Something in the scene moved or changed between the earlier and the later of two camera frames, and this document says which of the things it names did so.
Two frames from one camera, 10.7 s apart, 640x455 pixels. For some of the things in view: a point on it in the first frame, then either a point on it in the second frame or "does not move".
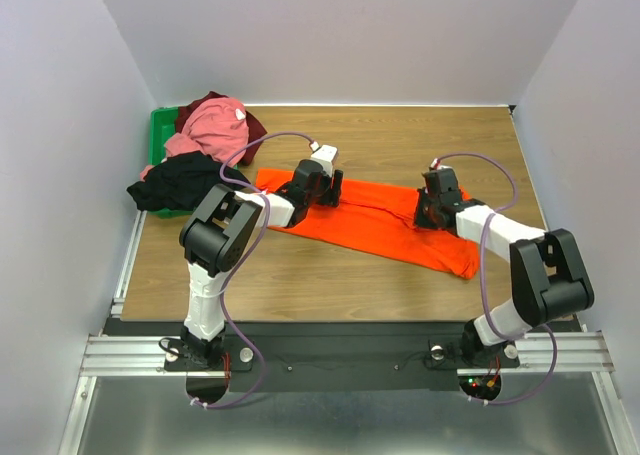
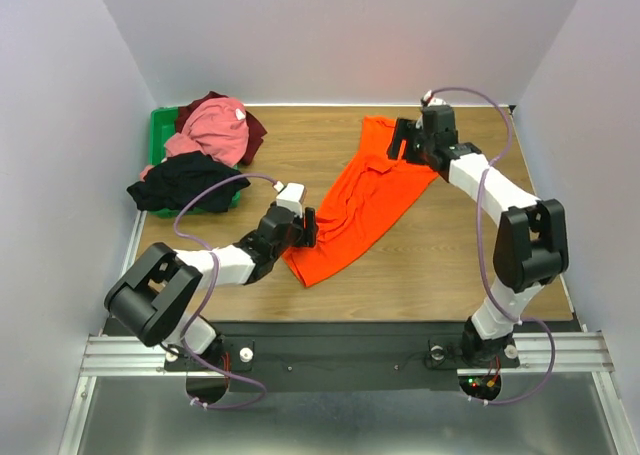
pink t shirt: [217, 126] does not move
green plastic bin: [162, 122] does not move
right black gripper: [426, 215] to [403, 141]
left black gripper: [331, 196] to [306, 237]
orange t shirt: [382, 220] to [365, 208]
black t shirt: [182, 182] does not move
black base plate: [349, 356] does not move
